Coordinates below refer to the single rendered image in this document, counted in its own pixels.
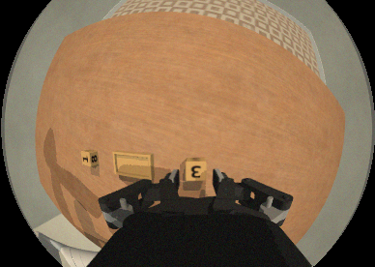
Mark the small tan open tray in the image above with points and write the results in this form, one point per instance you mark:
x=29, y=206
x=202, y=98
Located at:
x=134, y=164

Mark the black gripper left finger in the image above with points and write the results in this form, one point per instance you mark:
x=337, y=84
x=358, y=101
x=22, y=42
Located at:
x=118, y=205

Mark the tan number cube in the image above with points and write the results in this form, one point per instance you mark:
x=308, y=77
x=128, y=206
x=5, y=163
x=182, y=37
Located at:
x=90, y=157
x=196, y=169

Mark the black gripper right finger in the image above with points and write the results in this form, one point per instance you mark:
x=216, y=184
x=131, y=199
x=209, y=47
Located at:
x=272, y=202

